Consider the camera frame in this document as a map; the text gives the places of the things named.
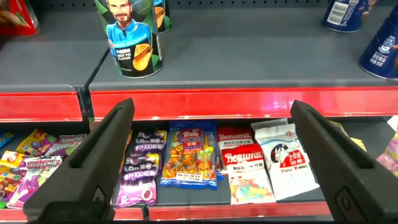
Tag red white candy pack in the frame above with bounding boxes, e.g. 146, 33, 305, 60
216, 126, 254, 172
221, 143, 277, 205

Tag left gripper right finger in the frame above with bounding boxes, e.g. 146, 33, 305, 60
290, 100, 398, 223

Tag yellow snack pack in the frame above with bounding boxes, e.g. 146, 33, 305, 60
330, 120, 368, 152

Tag yellow purple candy pack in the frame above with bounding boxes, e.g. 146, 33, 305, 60
16, 128, 57, 157

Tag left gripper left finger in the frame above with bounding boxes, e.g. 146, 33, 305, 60
22, 98, 136, 222

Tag black green chip can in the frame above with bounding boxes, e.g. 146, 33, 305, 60
153, 0, 173, 34
94, 0, 164, 79

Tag pink candy pack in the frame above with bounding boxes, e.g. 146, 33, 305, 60
376, 133, 398, 178

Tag white candy bag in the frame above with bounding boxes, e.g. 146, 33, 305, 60
250, 118, 320, 201

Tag grey shop shelf red strips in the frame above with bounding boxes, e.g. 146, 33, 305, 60
0, 0, 398, 222

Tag blue gummy candy pack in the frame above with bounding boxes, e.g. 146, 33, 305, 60
159, 120, 224, 190

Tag blue snack can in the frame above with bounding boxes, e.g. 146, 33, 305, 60
321, 0, 377, 33
358, 5, 398, 80

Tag purple white candy pack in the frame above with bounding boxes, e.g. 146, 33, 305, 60
6, 155, 63, 209
44, 133, 88, 157

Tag red snack bag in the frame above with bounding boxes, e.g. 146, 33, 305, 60
0, 0, 40, 36

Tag yellow colourful candy pack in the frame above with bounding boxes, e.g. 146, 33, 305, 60
0, 150, 29, 209

